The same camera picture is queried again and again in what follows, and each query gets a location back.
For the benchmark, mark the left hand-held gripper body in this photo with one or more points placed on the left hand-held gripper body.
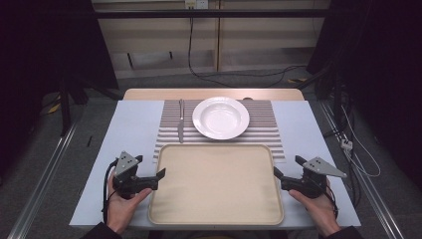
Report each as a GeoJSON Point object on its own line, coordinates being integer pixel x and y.
{"type": "Point", "coordinates": [125, 163]}

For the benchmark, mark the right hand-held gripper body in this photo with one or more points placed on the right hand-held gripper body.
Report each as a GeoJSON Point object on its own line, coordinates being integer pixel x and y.
{"type": "Point", "coordinates": [315, 181]}

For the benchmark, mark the person's right hand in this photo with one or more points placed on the person's right hand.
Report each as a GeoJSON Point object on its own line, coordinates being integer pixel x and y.
{"type": "Point", "coordinates": [321, 212]}

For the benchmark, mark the person's left hand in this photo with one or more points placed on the person's left hand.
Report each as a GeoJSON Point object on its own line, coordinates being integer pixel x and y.
{"type": "Point", "coordinates": [121, 209]}

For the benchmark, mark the small black stick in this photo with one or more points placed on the small black stick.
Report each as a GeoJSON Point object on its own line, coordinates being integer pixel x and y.
{"type": "Point", "coordinates": [89, 141]}

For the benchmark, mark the striped grey placemat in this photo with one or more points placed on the striped grey placemat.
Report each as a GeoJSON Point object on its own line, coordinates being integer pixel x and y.
{"type": "Point", "coordinates": [262, 132]}

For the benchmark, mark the white power strip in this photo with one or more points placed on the white power strip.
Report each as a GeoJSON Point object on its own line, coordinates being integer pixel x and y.
{"type": "Point", "coordinates": [346, 144]}

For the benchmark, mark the silver table knife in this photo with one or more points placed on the silver table knife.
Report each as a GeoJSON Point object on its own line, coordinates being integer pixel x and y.
{"type": "Point", "coordinates": [180, 127]}

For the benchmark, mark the beige plastic tray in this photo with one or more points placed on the beige plastic tray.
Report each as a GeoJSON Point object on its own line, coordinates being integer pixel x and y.
{"type": "Point", "coordinates": [215, 186]}

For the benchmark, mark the black metal stand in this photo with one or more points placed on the black metal stand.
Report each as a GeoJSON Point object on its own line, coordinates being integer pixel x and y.
{"type": "Point", "coordinates": [337, 96]}
{"type": "Point", "coordinates": [65, 106]}

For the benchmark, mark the white deep plate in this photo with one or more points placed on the white deep plate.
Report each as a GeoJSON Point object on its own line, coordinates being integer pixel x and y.
{"type": "Point", "coordinates": [220, 118]}

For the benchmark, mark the dark curtain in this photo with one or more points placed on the dark curtain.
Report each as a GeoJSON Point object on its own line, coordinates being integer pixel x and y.
{"type": "Point", "coordinates": [381, 59]}
{"type": "Point", "coordinates": [40, 46]}

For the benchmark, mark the black horizontal bar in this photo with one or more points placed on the black horizontal bar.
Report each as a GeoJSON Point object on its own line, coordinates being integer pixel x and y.
{"type": "Point", "coordinates": [205, 13]}

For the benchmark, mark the metal floor rail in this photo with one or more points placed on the metal floor rail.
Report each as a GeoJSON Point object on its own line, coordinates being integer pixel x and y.
{"type": "Point", "coordinates": [375, 195]}
{"type": "Point", "coordinates": [43, 179]}

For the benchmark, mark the white wall socket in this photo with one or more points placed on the white wall socket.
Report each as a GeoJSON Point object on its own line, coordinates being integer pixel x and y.
{"type": "Point", "coordinates": [196, 4]}

